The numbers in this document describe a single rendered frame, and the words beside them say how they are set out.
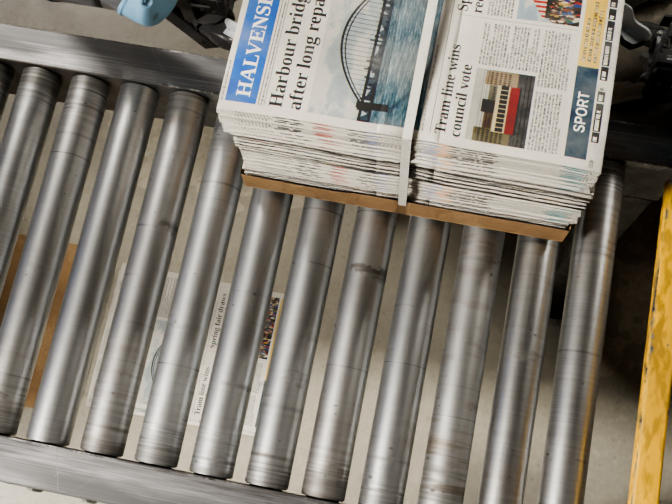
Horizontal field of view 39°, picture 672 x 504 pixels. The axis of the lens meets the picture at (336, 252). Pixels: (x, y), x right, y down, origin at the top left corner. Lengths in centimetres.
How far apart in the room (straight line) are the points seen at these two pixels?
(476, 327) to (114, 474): 44
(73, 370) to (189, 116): 34
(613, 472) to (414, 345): 90
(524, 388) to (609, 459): 85
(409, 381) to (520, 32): 40
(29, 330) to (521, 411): 58
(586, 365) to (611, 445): 83
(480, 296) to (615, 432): 87
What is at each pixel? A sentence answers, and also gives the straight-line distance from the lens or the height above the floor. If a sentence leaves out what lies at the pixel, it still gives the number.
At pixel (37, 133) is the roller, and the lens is 124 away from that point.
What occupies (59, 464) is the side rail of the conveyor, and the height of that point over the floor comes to 80.
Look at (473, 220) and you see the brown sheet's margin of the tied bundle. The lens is 108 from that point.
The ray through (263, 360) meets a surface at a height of 1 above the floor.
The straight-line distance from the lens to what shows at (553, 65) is 94.
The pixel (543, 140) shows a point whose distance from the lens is 91.
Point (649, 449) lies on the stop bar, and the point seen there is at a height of 82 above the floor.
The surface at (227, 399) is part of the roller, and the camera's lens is 109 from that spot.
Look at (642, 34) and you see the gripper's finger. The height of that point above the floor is 81.
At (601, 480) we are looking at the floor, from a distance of 191.
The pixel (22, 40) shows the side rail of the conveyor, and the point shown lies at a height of 80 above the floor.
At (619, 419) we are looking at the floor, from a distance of 193.
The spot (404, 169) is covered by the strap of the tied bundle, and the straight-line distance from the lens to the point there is 97.
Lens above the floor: 187
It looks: 75 degrees down
